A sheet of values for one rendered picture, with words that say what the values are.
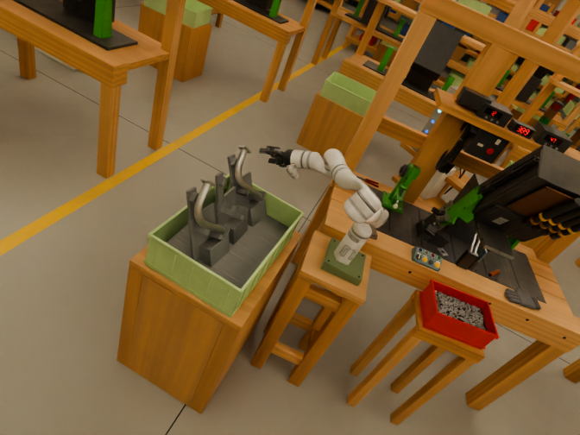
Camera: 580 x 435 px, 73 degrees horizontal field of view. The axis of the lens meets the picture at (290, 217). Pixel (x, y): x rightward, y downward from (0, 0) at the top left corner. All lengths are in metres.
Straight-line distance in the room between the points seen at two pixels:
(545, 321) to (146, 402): 2.06
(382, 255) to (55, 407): 1.70
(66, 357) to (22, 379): 0.19
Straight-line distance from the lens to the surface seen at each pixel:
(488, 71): 2.32
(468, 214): 2.24
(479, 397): 3.00
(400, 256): 2.08
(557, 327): 2.52
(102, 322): 2.45
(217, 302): 1.55
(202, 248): 1.60
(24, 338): 2.43
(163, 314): 1.78
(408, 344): 2.05
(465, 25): 2.25
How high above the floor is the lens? 2.06
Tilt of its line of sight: 37 degrees down
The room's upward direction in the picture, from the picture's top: 25 degrees clockwise
